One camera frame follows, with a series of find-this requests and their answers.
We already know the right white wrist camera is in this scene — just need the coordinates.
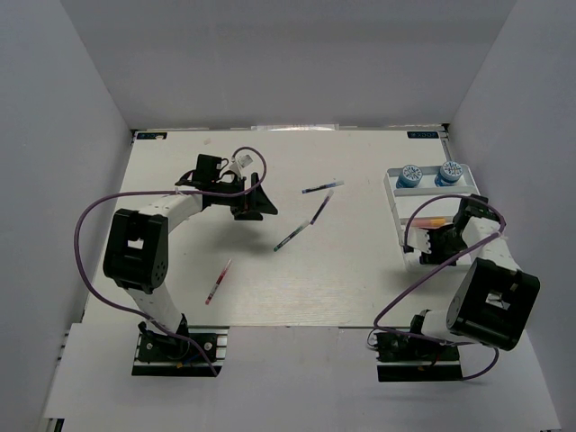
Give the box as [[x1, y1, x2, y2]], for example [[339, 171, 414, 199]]
[[402, 228, 431, 254]]

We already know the orange cap highlighter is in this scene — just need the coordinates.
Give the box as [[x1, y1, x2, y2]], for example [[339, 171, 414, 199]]
[[411, 218, 446, 229]]

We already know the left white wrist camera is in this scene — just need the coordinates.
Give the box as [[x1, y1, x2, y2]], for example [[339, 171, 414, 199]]
[[229, 155, 253, 177]]

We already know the green gel pen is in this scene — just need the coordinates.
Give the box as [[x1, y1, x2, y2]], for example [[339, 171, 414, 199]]
[[273, 220, 311, 252]]

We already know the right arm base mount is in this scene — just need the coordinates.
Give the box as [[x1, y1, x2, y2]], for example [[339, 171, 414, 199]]
[[367, 332, 464, 383]]

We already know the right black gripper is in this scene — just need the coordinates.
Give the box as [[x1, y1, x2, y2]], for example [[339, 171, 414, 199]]
[[420, 227, 469, 266]]

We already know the blue gel pen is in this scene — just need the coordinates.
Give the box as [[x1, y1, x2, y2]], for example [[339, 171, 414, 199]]
[[301, 180, 345, 194]]

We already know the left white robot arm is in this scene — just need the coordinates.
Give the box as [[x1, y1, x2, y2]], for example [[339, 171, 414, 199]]
[[103, 147, 278, 359]]

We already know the red gel pen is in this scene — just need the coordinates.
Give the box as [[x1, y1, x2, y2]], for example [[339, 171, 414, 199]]
[[204, 259, 232, 305]]

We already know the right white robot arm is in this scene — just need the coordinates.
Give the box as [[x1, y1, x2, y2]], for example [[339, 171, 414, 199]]
[[406, 194, 540, 359]]

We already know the purple gel pen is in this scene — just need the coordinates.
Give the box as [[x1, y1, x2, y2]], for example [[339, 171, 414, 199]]
[[310, 190, 334, 225]]

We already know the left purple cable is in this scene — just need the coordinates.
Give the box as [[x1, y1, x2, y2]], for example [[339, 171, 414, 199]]
[[74, 146, 270, 377]]

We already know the blue ink jar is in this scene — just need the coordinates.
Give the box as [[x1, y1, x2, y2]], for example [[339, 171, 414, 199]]
[[435, 161, 464, 187], [396, 165, 423, 188]]

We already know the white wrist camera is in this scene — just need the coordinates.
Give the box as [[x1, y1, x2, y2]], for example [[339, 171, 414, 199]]
[[402, 228, 431, 254], [229, 155, 253, 177]]

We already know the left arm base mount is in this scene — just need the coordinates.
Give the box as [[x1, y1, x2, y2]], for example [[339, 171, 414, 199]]
[[131, 326, 229, 377]]

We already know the purple cable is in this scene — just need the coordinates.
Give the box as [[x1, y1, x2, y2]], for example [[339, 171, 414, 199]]
[[366, 193, 509, 382], [74, 146, 270, 377]]

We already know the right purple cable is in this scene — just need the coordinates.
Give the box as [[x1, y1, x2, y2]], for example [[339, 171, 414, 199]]
[[366, 193, 509, 382]]

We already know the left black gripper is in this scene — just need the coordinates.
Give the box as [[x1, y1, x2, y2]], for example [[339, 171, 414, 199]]
[[211, 173, 277, 221]]

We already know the white divided organizer tray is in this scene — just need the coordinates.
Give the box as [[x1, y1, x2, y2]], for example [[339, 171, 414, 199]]
[[383, 165, 500, 273]]

